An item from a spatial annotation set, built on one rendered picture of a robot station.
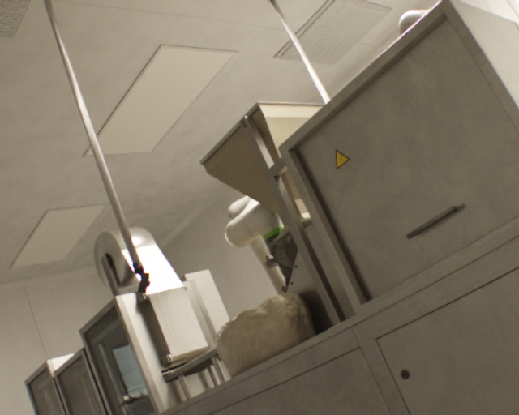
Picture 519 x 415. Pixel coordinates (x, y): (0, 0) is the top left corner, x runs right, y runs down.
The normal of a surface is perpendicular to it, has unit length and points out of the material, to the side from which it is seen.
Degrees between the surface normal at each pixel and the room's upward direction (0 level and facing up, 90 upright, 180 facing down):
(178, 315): 90
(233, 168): 114
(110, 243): 90
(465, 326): 90
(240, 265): 90
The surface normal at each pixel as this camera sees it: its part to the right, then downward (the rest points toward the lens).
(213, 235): -0.72, 0.09
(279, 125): 0.70, -0.02
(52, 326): 0.58, -0.48
